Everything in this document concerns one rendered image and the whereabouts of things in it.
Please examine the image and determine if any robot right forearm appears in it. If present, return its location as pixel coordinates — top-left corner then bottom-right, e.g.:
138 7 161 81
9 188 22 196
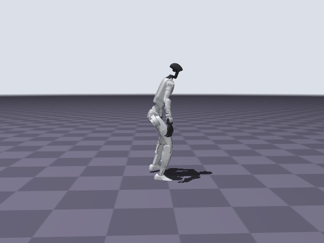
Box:
164 99 173 123

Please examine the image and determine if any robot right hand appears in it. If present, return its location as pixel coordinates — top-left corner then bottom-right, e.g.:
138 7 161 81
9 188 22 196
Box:
164 118 174 137

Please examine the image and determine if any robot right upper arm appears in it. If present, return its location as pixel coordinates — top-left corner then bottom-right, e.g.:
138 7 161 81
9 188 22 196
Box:
163 80 174 105

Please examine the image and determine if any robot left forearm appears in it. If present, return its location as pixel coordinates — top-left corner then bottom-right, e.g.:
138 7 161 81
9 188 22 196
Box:
159 105 163 117

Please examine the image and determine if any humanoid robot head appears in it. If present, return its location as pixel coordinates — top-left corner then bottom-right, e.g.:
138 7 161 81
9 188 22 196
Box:
166 63 183 79

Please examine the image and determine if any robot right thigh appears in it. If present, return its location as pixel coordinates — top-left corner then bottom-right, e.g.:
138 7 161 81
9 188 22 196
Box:
150 115 173 151

